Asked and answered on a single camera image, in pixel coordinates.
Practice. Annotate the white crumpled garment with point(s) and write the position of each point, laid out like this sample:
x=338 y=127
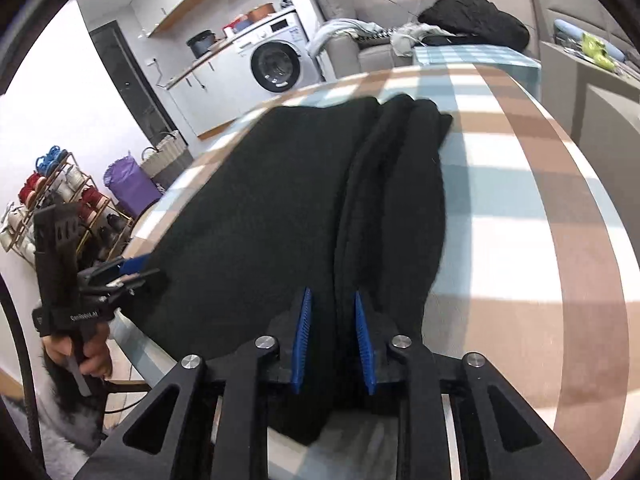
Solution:
x=405 y=40

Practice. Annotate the orange pan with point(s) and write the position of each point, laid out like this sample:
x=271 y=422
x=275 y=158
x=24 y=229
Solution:
x=261 y=12

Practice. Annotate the black glass door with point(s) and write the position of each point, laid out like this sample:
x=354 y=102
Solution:
x=130 y=80

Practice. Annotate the person's left forearm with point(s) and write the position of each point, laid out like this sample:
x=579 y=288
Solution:
x=70 y=410

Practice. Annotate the wooden shoe rack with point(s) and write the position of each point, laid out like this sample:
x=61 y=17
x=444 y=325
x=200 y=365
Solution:
x=55 y=185

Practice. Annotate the purple bag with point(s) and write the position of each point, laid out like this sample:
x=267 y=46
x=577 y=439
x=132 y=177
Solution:
x=130 y=187

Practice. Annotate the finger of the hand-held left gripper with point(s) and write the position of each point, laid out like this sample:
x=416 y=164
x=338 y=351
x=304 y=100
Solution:
x=142 y=280
x=134 y=265

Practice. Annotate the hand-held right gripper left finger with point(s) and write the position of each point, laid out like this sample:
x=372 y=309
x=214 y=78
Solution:
x=302 y=345

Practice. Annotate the white washing machine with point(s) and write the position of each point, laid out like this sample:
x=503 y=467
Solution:
x=280 y=55

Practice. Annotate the green toy figure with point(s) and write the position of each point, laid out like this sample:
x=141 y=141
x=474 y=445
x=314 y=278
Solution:
x=597 y=50

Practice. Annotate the black knit sweater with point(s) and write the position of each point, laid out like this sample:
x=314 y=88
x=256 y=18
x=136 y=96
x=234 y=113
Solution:
x=260 y=200

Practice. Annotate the white base cabinet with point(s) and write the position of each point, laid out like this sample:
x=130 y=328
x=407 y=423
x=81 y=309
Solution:
x=220 y=95

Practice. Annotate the light blue pillow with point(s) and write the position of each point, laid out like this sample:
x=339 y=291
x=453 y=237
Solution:
x=570 y=27

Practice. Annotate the plaid blanket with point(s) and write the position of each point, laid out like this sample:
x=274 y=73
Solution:
x=500 y=185

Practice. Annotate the person's left hand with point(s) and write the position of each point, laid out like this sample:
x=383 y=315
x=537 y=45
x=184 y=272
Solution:
x=97 y=355

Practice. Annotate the grey sofa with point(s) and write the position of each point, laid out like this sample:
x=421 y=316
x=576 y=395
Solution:
x=370 y=60

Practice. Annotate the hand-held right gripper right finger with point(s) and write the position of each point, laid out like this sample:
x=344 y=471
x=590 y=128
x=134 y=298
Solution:
x=365 y=345

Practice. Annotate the black cooking pot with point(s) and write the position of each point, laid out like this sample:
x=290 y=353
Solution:
x=201 y=45

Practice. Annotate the grey side table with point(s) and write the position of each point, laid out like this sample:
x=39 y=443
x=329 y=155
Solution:
x=565 y=90

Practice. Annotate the woven laundry basket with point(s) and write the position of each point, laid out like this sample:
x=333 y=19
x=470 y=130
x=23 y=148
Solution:
x=167 y=157

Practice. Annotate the black puffy jacket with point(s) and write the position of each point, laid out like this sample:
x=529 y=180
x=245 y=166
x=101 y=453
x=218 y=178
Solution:
x=475 y=20

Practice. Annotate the teal checked cloth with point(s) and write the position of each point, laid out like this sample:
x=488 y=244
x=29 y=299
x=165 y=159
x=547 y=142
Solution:
x=480 y=55

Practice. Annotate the grey throw blanket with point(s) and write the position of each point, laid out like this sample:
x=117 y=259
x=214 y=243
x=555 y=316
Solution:
x=335 y=35

